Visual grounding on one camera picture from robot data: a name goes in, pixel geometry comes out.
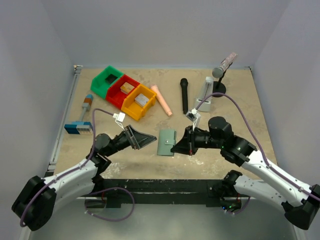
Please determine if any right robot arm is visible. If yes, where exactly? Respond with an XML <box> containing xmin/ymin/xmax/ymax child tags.
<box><xmin>171</xmin><ymin>116</ymin><xmax>320</xmax><ymax>230</ymax></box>

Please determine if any green plastic bin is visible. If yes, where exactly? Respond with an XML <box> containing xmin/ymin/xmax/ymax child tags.
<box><xmin>90</xmin><ymin>65</ymin><xmax>124</xmax><ymax>99</ymax></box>

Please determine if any aluminium frame rail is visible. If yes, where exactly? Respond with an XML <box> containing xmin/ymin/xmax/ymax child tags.
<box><xmin>17</xmin><ymin>65</ymin><xmax>83</xmax><ymax>240</ymax></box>

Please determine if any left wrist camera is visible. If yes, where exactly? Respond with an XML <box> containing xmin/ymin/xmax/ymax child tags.
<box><xmin>112</xmin><ymin>112</ymin><xmax>126</xmax><ymax>130</ymax></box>

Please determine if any block in red bin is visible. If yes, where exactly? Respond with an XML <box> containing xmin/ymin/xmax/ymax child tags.
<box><xmin>120</xmin><ymin>82</ymin><xmax>135</xmax><ymax>95</ymax></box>

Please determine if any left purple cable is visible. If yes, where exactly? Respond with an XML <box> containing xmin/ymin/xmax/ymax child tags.
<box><xmin>19</xmin><ymin>108</ymin><xmax>118</xmax><ymax>228</ymax></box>

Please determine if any toy block hammer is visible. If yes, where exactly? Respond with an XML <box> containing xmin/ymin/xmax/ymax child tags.
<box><xmin>64</xmin><ymin>94</ymin><xmax>94</xmax><ymax>135</ymax></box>

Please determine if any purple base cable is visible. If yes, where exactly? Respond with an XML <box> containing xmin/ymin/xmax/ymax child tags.
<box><xmin>84</xmin><ymin>186</ymin><xmax>136</xmax><ymax>222</ymax></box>

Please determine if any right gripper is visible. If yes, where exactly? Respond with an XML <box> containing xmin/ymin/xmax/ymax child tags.
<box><xmin>171</xmin><ymin>124</ymin><xmax>224</xmax><ymax>155</ymax></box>

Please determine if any red plastic bin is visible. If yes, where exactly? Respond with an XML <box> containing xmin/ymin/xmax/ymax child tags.
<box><xmin>105</xmin><ymin>74</ymin><xmax>140</xmax><ymax>110</ymax></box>

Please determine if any grey metronome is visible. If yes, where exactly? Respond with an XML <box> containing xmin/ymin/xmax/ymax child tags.
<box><xmin>194</xmin><ymin>76</ymin><xmax>214</xmax><ymax>112</ymax></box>

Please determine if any black microphone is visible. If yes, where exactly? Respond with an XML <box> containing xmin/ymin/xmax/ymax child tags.
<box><xmin>180</xmin><ymin>78</ymin><xmax>189</xmax><ymax>115</ymax></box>

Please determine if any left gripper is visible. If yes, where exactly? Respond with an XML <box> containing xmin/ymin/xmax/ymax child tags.
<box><xmin>104</xmin><ymin>125</ymin><xmax>157</xmax><ymax>157</ymax></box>

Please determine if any yellow plastic bin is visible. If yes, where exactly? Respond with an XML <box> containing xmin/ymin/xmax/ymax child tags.
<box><xmin>121</xmin><ymin>84</ymin><xmax>157</xmax><ymax>121</ymax></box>

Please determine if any glitter microphone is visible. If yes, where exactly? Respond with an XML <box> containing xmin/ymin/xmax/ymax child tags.
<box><xmin>212</xmin><ymin>52</ymin><xmax>238</xmax><ymax>79</ymax></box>

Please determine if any block in yellow bin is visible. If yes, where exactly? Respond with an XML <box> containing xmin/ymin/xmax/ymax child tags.
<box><xmin>134</xmin><ymin>93</ymin><xmax>149</xmax><ymax>108</ymax></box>

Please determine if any black microphone stand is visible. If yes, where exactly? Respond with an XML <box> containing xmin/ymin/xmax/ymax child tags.
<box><xmin>212</xmin><ymin>64</ymin><xmax>226</xmax><ymax>94</ymax></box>

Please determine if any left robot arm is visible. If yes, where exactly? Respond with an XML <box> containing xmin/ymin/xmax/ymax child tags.
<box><xmin>11</xmin><ymin>125</ymin><xmax>157</xmax><ymax>231</ymax></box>

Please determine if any sage green card holder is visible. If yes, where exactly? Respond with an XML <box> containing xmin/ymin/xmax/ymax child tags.
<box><xmin>157</xmin><ymin>128</ymin><xmax>177</xmax><ymax>157</ymax></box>

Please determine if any pink microphone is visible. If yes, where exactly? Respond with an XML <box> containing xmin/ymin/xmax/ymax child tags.
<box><xmin>150</xmin><ymin>84</ymin><xmax>173</xmax><ymax>117</ymax></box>

